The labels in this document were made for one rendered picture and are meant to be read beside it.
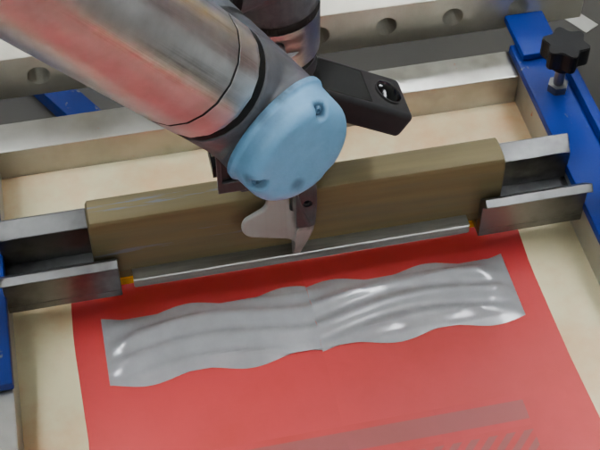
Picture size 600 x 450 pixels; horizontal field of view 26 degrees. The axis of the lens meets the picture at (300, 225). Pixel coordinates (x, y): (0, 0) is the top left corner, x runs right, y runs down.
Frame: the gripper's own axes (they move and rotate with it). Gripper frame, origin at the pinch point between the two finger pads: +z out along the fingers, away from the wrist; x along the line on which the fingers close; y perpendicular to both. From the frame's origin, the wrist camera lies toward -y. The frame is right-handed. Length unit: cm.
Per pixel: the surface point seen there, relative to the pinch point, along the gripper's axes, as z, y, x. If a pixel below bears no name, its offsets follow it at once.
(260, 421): 5.3, 6.6, 16.2
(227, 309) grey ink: 4.7, 7.3, 4.9
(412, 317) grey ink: 4.6, -8.0, 9.1
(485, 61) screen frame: 1.9, -22.6, -17.8
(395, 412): 5.3, -4.4, 17.6
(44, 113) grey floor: 101, 27, -124
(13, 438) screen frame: 1.7, 25.8, 15.9
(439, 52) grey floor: 101, -57, -125
